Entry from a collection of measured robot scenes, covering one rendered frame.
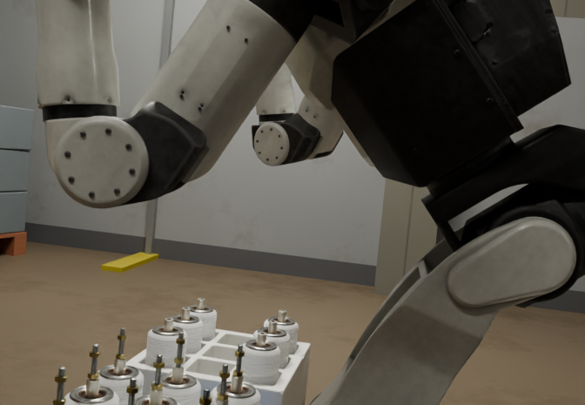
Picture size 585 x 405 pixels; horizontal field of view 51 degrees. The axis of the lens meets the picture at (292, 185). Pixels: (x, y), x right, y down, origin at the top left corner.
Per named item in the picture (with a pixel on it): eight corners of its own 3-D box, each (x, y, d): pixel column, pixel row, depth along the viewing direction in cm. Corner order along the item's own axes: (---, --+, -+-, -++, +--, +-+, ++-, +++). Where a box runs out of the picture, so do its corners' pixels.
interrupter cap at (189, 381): (202, 380, 123) (203, 376, 123) (186, 393, 115) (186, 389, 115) (168, 373, 125) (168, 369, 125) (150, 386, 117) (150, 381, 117)
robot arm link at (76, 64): (53, 10, 62) (64, 202, 63) (13, -19, 52) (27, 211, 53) (159, 7, 63) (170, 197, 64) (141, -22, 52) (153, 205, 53)
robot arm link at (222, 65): (171, 232, 65) (292, 56, 65) (151, 252, 52) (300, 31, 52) (78, 171, 64) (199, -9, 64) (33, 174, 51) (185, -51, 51)
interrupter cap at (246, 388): (264, 393, 119) (264, 389, 119) (237, 403, 113) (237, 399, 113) (235, 381, 124) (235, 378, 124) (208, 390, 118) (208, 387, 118)
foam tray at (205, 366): (305, 404, 178) (311, 343, 177) (275, 469, 139) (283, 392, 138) (177, 382, 185) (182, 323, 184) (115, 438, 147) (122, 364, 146)
